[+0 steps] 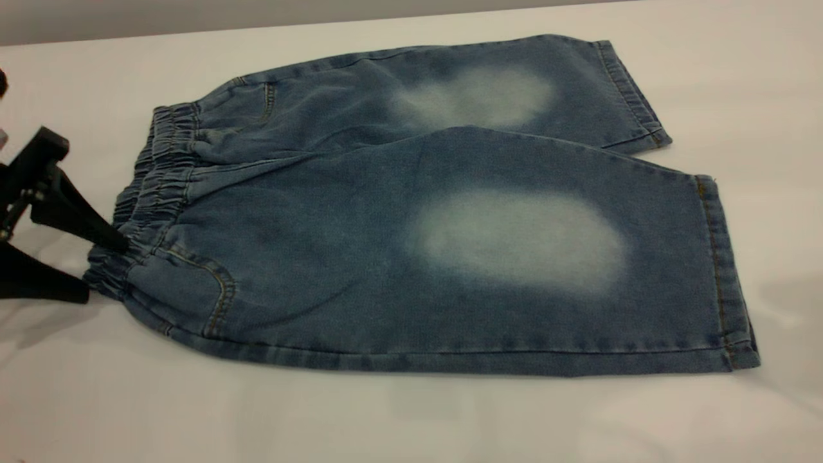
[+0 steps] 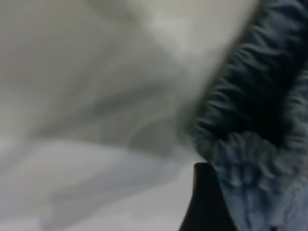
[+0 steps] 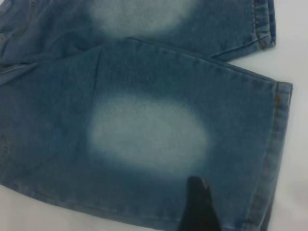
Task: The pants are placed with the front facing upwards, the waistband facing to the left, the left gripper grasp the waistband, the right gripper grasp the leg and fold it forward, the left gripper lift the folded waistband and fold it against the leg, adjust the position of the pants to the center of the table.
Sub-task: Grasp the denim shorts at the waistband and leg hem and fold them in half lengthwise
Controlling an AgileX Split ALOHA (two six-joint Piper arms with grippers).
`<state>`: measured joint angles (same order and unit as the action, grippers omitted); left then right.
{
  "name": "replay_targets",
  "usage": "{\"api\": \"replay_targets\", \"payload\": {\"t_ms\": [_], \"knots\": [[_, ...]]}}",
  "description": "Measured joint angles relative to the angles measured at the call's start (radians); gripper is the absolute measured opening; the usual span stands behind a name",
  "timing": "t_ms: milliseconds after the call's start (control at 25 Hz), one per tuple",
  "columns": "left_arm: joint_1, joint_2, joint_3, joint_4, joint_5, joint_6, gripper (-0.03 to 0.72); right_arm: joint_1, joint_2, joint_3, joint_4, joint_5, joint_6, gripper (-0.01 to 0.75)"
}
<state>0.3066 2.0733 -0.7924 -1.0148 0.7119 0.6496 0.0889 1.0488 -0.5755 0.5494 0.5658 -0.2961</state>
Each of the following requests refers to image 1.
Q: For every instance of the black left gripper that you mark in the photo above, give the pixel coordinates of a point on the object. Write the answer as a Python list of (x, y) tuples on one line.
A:
[(35, 157)]

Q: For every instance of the blue denim pants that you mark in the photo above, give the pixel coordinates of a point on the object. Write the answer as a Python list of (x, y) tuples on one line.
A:
[(386, 257)]

